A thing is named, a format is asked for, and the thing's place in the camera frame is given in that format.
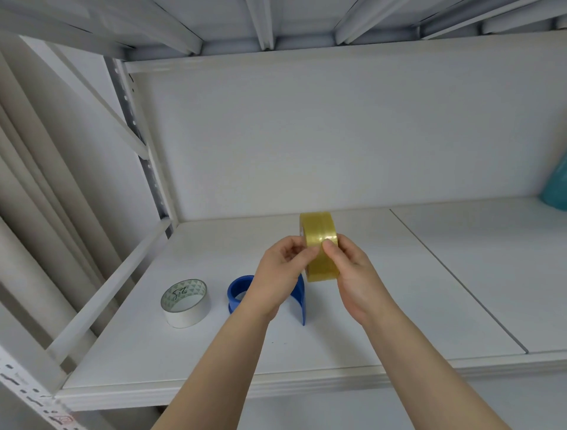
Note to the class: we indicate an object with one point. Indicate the person's right hand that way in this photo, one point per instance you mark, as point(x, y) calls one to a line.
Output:
point(361, 283)

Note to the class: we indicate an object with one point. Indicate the person's left hand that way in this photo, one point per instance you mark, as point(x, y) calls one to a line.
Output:
point(272, 279)

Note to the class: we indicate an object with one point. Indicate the person's right thumb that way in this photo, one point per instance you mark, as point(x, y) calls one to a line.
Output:
point(332, 250)

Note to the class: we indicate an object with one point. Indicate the person's left thumb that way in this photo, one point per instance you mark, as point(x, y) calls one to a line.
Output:
point(305, 257)

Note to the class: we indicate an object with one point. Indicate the yellow clear tape roll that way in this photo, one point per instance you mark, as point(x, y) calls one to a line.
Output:
point(319, 248)

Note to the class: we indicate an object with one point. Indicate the person's right forearm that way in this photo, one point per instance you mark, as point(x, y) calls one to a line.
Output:
point(421, 376)

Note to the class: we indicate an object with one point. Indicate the person's left forearm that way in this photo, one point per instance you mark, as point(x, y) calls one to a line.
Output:
point(208, 376)

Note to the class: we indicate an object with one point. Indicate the blue tape dispenser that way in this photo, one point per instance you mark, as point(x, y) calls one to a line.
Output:
point(241, 292)

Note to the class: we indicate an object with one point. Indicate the white metal shelving rack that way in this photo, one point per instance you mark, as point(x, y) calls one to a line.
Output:
point(248, 177)

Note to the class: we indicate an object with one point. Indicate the white double-sided tape roll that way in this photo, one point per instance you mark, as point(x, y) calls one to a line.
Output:
point(184, 303)

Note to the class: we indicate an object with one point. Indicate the teal plastic object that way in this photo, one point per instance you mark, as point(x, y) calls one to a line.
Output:
point(556, 186)

